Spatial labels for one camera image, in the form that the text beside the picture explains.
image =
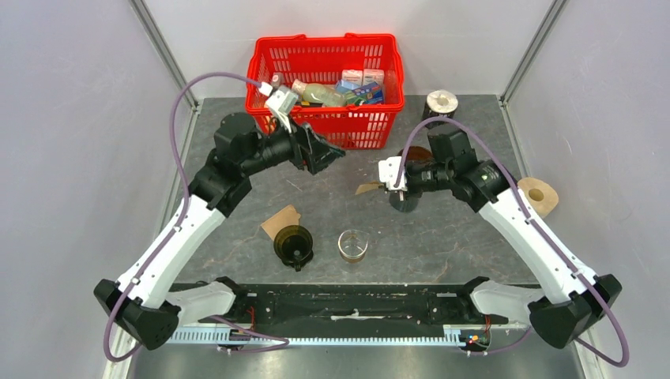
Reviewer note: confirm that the white pink carton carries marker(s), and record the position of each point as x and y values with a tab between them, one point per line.
354	76
373	76

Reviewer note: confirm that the slotted white cable duct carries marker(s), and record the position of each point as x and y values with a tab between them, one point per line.
224	335

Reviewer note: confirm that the small grey pouch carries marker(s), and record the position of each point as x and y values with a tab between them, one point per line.
277	80

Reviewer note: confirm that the black wrapped paper roll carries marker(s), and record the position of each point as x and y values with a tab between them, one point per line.
440	103

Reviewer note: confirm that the brown paper coffee filter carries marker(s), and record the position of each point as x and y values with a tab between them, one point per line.
369	186

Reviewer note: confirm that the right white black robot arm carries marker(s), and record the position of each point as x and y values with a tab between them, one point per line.
570	296

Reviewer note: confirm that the clear plastic bottle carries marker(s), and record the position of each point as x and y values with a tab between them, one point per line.
318	93

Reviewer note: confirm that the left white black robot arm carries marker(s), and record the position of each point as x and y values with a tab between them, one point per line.
140	301

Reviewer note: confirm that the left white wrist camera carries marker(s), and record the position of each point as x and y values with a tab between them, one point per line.
280	101

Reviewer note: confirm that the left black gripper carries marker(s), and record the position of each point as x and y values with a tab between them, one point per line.
312	153

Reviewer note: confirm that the small clear glass beaker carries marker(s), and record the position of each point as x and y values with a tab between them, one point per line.
353	244

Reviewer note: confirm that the blue green box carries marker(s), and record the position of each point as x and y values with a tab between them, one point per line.
367	94

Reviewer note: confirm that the brown dripper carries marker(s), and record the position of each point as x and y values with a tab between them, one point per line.
418	153

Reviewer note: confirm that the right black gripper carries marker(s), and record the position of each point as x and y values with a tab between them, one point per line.
409	191

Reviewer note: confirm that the red plastic shopping basket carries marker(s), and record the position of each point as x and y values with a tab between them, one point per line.
321	60

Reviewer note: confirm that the dark dripper on table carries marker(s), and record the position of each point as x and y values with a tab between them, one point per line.
294	246

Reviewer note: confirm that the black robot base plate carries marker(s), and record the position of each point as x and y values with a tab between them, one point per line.
363	310

